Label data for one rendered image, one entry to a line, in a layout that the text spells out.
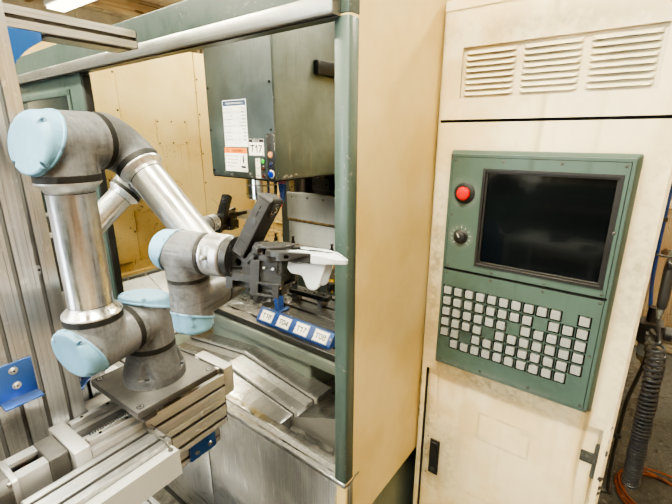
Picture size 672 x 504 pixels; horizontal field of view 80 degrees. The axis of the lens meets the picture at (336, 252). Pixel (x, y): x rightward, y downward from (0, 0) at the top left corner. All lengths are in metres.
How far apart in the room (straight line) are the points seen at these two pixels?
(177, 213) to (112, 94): 2.00
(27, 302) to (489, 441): 1.40
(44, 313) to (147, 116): 1.97
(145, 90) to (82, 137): 2.07
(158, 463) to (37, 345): 0.39
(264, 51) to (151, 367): 1.25
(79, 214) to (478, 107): 1.02
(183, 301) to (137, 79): 2.29
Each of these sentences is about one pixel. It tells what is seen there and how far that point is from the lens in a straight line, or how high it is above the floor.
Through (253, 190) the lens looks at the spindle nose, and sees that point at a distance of 2.07.
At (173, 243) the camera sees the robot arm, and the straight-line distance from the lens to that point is 0.75.
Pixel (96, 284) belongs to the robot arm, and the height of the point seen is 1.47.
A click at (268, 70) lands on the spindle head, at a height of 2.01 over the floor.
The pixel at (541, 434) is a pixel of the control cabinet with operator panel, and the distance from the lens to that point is 1.50.
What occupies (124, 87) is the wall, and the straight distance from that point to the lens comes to 2.89.
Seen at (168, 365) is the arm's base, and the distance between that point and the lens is 1.12.
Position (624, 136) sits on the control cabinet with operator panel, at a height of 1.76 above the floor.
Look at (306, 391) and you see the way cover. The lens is 1.79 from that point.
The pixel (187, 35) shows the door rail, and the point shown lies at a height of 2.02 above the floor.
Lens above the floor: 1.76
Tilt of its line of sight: 16 degrees down
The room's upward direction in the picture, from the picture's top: straight up
